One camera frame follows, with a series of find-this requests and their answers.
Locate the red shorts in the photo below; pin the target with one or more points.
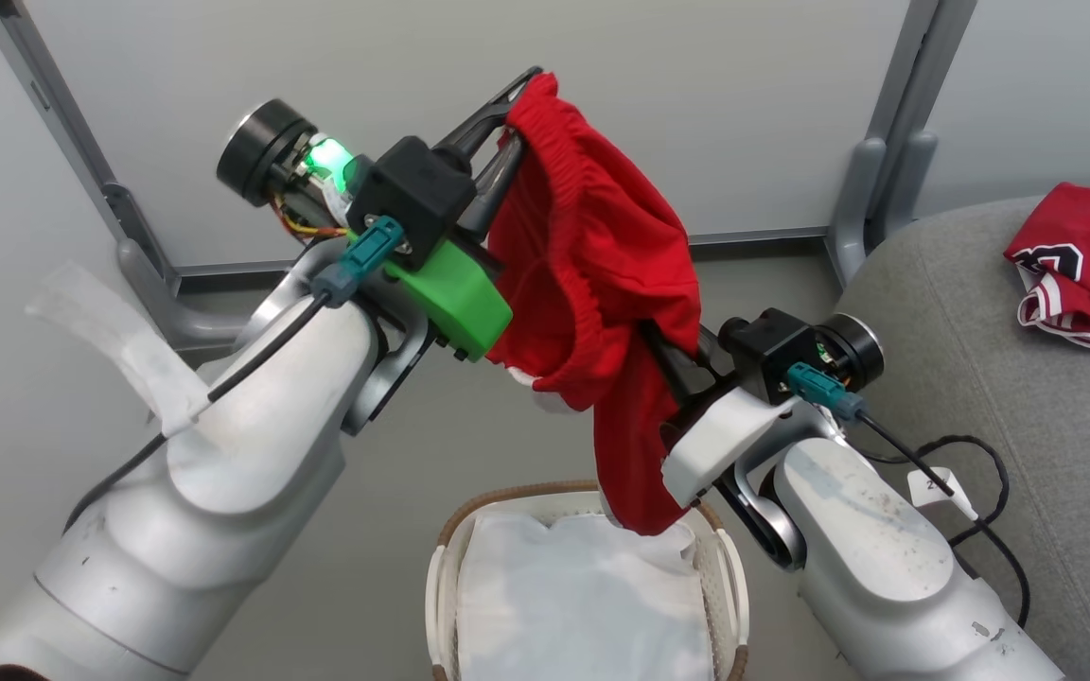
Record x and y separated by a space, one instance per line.
592 246

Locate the white cloth basket liner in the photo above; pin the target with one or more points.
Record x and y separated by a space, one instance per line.
573 596

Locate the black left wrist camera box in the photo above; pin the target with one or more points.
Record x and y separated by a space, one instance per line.
413 199

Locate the white woven laundry basket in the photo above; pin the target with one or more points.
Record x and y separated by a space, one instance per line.
732 586

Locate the grey partition foot bar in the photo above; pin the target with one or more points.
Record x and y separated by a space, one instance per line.
181 317

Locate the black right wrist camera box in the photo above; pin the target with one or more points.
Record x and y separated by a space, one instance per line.
763 350

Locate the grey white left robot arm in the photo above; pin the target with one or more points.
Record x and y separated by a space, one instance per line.
223 473

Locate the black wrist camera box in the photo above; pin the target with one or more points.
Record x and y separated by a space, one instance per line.
413 199
763 350

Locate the slanted grey partition post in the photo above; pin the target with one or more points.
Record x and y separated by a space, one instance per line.
62 123

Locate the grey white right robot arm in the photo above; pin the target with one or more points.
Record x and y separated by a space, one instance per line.
876 567

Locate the green-covered left gripper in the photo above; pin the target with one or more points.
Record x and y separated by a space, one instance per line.
455 303

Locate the translucent white tape strip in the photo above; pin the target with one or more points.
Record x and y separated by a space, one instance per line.
143 355

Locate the grey double partition post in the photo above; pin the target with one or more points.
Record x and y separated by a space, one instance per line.
895 142

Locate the grey fabric sofa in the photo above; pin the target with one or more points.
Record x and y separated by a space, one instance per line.
1056 445

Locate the white-covered right gripper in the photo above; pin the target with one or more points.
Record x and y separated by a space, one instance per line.
715 445

